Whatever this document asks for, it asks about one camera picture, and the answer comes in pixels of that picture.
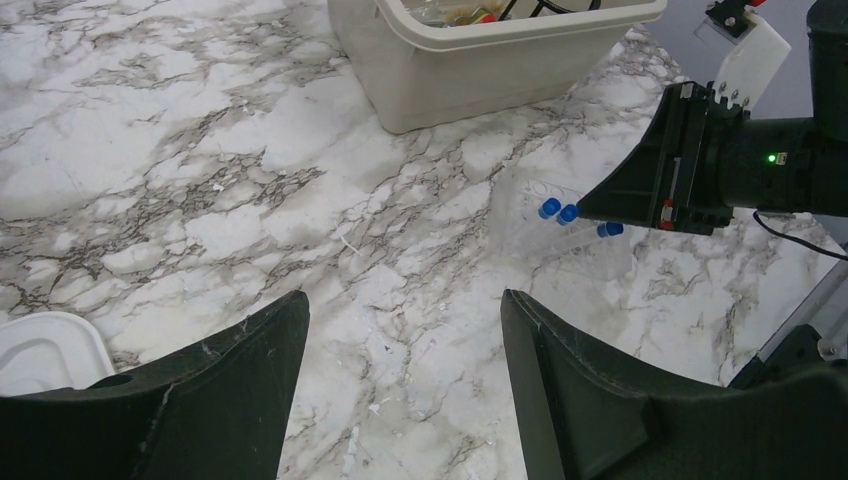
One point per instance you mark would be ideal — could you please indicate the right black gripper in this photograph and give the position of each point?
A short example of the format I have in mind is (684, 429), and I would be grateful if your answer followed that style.
(700, 159)

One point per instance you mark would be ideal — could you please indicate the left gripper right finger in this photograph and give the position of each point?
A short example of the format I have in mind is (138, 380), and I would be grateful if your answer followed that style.
(587, 410)

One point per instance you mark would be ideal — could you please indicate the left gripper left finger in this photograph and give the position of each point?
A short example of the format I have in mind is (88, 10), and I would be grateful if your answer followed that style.
(216, 409)

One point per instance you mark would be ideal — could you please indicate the blue cap test tube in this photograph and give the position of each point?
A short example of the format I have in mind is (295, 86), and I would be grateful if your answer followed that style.
(567, 215)
(549, 208)
(576, 235)

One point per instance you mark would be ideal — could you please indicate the black wire ring stand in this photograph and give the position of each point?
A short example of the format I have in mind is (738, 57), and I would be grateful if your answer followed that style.
(543, 6)

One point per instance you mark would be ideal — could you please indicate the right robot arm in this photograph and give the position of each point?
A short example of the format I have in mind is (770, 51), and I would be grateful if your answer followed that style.
(826, 23)

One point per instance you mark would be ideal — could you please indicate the white bin lid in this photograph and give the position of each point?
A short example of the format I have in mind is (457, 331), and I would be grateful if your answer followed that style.
(51, 350)

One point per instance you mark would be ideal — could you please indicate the beige plastic bin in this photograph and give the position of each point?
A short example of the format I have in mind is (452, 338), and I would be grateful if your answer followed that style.
(417, 76)

